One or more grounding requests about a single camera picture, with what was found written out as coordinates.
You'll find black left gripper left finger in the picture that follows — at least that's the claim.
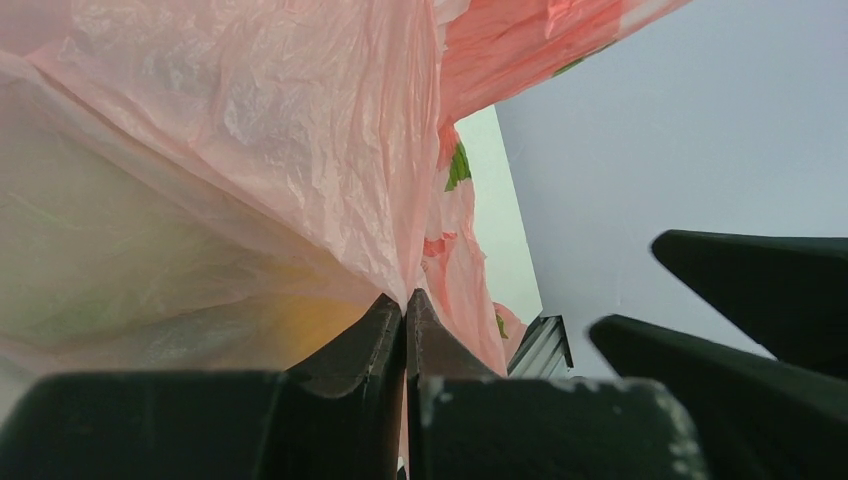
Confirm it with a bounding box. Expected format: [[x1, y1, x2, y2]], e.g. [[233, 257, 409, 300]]
[[1, 296, 405, 479]]

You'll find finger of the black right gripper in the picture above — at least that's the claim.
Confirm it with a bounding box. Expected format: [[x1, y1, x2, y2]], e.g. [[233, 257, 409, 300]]
[[588, 315, 847, 479], [651, 230, 847, 379]]

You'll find aluminium frame rail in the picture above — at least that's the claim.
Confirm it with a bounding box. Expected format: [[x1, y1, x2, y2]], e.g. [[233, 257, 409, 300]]
[[508, 315, 574, 379]]

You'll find pink plastic bag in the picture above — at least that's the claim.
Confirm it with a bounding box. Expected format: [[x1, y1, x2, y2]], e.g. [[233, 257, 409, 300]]
[[1, 1, 678, 382]]

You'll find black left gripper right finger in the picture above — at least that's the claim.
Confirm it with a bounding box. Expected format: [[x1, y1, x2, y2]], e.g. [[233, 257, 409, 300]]
[[406, 289, 709, 479]]

